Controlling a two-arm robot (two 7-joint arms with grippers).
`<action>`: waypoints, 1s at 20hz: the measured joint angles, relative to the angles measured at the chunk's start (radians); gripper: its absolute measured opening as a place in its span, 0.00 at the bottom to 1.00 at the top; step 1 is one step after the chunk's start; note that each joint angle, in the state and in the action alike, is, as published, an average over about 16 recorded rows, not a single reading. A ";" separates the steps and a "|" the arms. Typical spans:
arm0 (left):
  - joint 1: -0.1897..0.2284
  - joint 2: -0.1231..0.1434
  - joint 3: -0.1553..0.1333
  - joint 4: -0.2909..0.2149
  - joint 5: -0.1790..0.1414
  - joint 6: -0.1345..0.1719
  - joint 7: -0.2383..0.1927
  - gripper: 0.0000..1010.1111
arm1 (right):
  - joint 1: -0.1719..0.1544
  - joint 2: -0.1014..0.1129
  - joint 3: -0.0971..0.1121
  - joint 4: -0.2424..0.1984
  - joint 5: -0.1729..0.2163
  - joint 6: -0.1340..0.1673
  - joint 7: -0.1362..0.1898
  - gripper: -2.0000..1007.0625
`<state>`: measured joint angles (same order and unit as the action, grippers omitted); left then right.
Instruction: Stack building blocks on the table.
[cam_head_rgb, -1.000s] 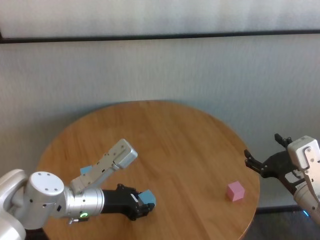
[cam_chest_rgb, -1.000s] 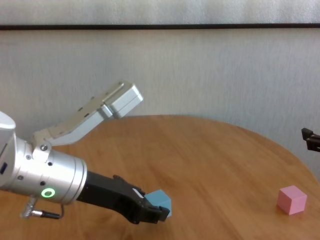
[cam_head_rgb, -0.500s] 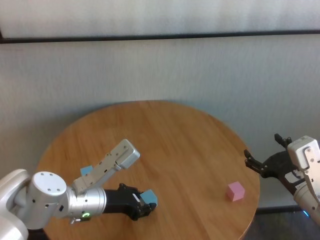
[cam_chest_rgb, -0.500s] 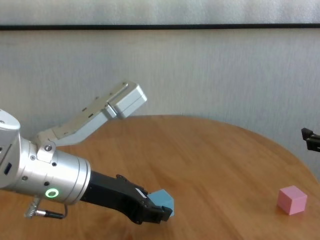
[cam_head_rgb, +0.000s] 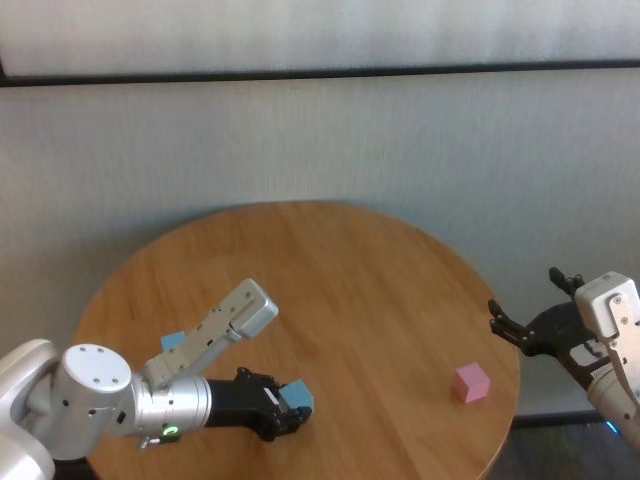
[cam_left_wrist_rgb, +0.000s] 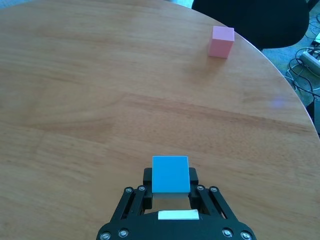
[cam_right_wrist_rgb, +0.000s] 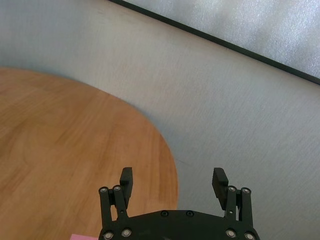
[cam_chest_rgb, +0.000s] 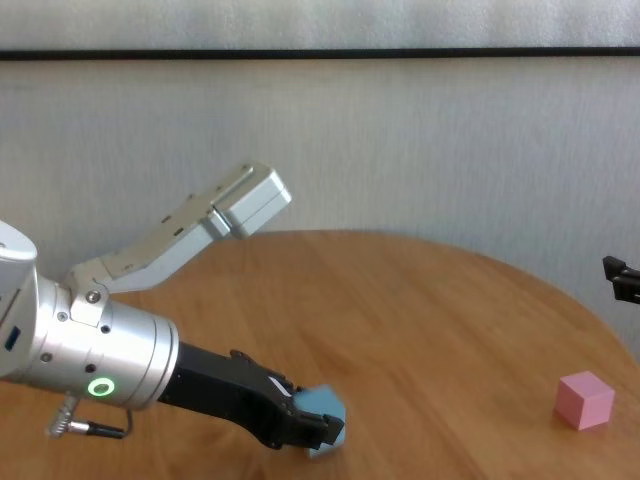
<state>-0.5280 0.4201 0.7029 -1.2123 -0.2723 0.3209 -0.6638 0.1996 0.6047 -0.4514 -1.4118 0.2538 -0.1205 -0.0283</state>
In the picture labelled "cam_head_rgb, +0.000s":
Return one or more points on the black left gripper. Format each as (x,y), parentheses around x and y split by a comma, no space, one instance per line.
(235,405)

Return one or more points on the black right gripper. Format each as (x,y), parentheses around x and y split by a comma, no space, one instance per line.
(550,330)

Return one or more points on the light blue cube block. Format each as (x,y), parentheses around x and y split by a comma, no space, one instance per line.
(297,395)
(171,341)

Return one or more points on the pink cube block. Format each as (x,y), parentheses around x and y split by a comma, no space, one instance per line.
(472,384)

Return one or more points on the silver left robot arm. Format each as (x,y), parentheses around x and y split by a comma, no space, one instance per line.
(95,395)

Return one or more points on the dark baseboard strip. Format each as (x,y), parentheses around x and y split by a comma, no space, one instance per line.
(555,419)

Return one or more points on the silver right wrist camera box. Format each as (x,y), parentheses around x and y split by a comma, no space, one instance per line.
(612,310)

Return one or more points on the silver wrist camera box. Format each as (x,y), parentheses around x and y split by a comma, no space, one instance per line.
(612,310)
(225,325)

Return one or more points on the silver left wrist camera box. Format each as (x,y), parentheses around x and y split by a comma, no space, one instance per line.
(225,325)

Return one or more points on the black horizontal wall rail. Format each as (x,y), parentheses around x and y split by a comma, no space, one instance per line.
(320,74)

